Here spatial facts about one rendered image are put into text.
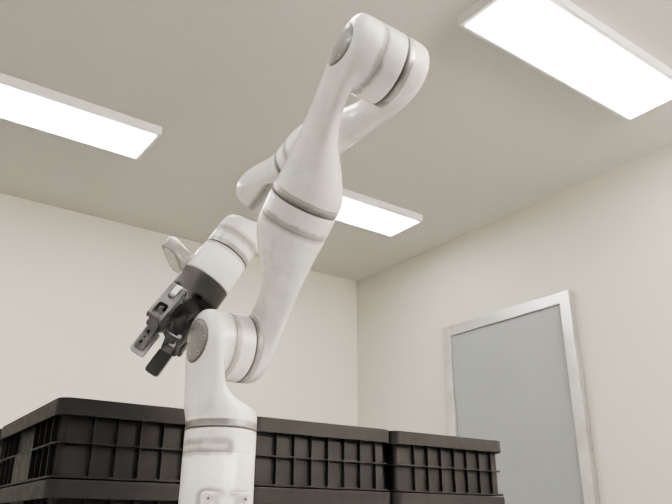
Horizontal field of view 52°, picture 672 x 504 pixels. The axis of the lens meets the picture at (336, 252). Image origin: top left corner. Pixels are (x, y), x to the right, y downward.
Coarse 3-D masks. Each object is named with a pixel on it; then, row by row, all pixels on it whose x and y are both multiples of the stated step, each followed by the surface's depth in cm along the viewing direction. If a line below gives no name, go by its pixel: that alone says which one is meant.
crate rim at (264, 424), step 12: (264, 420) 114; (276, 420) 115; (288, 420) 117; (300, 420) 118; (276, 432) 115; (288, 432) 116; (300, 432) 117; (312, 432) 119; (324, 432) 120; (336, 432) 121; (348, 432) 123; (360, 432) 124; (372, 432) 126; (384, 432) 128
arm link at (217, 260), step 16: (176, 240) 100; (208, 240) 102; (176, 256) 100; (192, 256) 101; (208, 256) 99; (224, 256) 100; (176, 272) 107; (208, 272) 98; (224, 272) 99; (240, 272) 102; (224, 288) 100
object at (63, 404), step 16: (64, 400) 97; (80, 400) 98; (96, 400) 99; (32, 416) 108; (48, 416) 100; (96, 416) 99; (112, 416) 100; (128, 416) 101; (144, 416) 103; (160, 416) 104; (176, 416) 106; (16, 432) 115
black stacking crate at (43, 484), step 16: (48, 480) 94; (64, 480) 94; (80, 480) 95; (0, 496) 114; (16, 496) 105; (32, 496) 98; (48, 496) 93; (64, 496) 93; (80, 496) 94; (96, 496) 95; (112, 496) 97; (128, 496) 98; (144, 496) 99; (160, 496) 101; (176, 496) 102
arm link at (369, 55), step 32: (352, 32) 81; (384, 32) 81; (352, 64) 80; (384, 64) 81; (320, 96) 84; (384, 96) 83; (320, 128) 83; (288, 160) 86; (320, 160) 84; (288, 192) 85; (320, 192) 85
